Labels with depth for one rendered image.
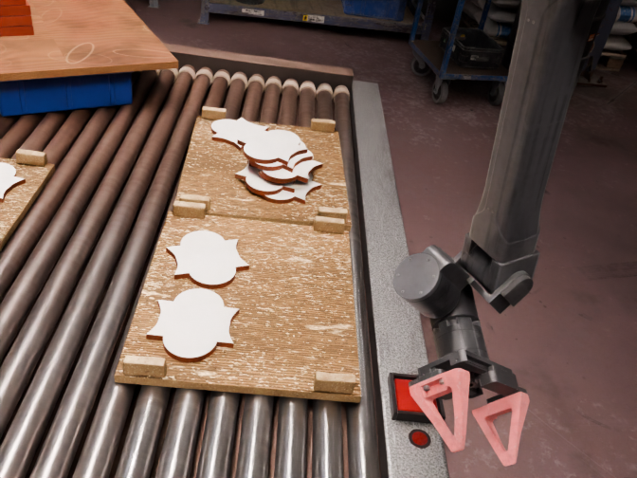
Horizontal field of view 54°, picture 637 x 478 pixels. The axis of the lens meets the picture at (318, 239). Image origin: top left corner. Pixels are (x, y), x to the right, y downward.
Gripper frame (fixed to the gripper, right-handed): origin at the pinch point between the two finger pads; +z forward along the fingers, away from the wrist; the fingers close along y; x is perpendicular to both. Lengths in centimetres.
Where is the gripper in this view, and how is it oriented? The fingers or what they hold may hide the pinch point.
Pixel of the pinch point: (483, 450)
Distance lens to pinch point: 72.3
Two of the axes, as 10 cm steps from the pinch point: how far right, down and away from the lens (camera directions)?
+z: 0.7, 8.1, -5.8
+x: 6.9, -4.6, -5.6
